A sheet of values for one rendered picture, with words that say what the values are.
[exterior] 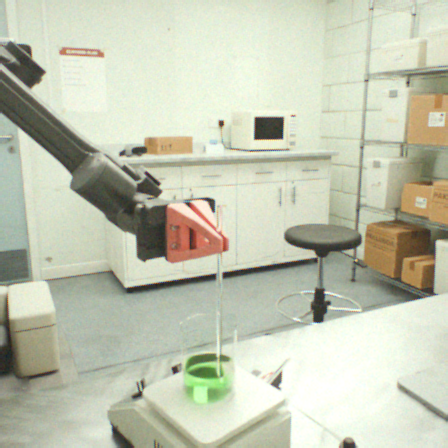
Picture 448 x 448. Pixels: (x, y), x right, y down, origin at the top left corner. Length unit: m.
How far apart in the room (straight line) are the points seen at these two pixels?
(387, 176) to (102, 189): 2.65
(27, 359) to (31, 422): 0.85
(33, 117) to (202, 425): 0.43
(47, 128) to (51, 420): 0.38
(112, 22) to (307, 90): 1.72
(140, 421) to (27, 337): 0.98
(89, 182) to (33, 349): 1.03
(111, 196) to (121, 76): 2.96
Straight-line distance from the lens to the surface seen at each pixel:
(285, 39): 4.09
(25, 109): 0.66
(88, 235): 3.53
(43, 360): 1.54
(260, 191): 3.30
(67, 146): 0.65
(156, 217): 0.50
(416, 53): 3.05
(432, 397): 0.73
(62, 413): 0.70
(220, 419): 0.50
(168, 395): 0.54
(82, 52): 3.46
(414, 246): 3.21
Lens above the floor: 1.13
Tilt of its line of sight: 13 degrees down
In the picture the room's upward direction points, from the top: straight up
